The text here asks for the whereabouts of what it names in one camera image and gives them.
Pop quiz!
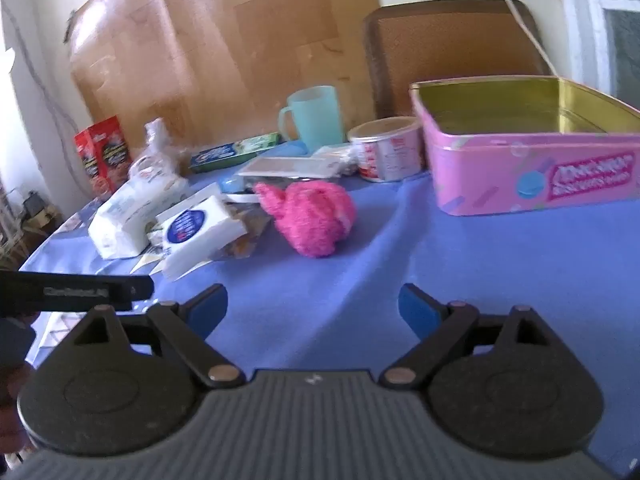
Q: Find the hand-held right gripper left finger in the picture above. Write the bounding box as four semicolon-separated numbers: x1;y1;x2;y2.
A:
74;284;247;389

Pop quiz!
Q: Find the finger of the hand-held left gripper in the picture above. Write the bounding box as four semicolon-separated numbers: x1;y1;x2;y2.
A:
112;275;154;311

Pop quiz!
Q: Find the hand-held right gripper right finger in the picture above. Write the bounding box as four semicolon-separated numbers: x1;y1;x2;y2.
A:
379;284;553;389

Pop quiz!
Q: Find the white wet wipes pack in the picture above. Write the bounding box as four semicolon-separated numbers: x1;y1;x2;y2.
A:
89;175;192;260

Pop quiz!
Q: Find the clear bag of cotton swabs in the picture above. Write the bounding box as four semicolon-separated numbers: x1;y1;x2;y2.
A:
215;202;273;262

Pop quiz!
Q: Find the white tissue pack blue label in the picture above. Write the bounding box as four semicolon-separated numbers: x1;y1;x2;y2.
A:
156;195;249;281

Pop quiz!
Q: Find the pink fluffy cloth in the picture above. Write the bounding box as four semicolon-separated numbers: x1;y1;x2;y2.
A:
254;180;357;259

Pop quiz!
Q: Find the clear plastic case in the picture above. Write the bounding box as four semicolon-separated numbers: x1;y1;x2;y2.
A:
236;156;346;182

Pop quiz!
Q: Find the pink biscuit tin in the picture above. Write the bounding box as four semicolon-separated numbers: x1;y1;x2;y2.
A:
410;76;640;217

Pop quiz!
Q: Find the person's left hand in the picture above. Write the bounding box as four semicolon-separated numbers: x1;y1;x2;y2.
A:
0;362;36;456

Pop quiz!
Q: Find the blue tablecloth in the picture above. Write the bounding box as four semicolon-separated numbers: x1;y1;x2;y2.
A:
20;132;640;476

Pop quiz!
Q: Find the black power adapter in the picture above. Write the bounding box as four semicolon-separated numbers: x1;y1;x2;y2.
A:
22;191;47;217

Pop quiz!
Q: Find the red snack box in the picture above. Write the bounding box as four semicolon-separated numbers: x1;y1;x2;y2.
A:
75;115;133;194

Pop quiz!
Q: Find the white knotted plastic bag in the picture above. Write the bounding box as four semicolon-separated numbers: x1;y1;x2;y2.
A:
129;119;191;196

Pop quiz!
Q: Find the blue green toothpaste box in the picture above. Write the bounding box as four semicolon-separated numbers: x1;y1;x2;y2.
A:
189;132;281;173

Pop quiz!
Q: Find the white round tub red print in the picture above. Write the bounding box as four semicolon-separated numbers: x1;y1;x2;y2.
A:
347;116;426;182

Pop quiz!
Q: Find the teal plastic mug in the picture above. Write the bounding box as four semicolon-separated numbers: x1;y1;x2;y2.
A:
278;86;348;156

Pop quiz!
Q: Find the wood pattern vinyl sheet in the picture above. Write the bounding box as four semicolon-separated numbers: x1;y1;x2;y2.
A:
69;0;382;161

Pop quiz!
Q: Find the grey wall cable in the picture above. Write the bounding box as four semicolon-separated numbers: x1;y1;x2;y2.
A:
7;5;91;186

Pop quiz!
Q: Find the white power cable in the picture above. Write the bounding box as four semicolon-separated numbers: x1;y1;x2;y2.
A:
475;0;560;80

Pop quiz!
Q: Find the white window frame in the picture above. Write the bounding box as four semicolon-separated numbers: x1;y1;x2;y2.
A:
554;0;640;111

